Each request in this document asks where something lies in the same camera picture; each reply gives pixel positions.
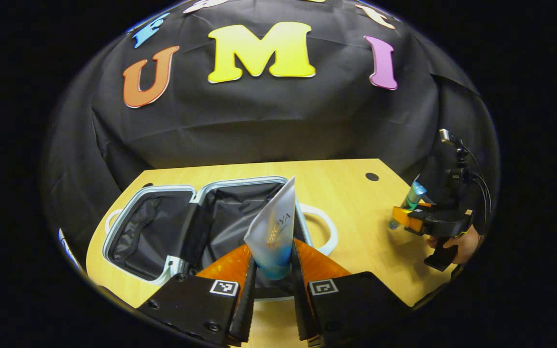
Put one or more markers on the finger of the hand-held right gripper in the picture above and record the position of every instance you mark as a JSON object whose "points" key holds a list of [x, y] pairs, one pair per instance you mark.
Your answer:
{"points": [[408, 218], [426, 205]]}

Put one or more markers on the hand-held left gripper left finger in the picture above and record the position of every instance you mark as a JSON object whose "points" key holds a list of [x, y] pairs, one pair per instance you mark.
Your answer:
{"points": [[242, 309]]}

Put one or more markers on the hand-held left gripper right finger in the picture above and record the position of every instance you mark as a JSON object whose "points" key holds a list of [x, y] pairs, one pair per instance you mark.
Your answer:
{"points": [[302, 309]]}

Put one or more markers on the green bottle with blue cap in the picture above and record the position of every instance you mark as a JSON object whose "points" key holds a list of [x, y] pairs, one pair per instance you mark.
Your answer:
{"points": [[411, 198]]}

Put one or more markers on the translucent blue skin care tube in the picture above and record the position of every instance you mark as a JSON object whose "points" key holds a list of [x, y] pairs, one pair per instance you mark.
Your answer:
{"points": [[273, 232]]}

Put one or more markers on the light blue small suitcase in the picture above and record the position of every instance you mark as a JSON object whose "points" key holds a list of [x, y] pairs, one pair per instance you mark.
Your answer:
{"points": [[153, 232]]}

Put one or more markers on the black backdrop cloth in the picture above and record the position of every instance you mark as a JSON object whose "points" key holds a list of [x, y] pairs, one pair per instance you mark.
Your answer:
{"points": [[259, 121]]}

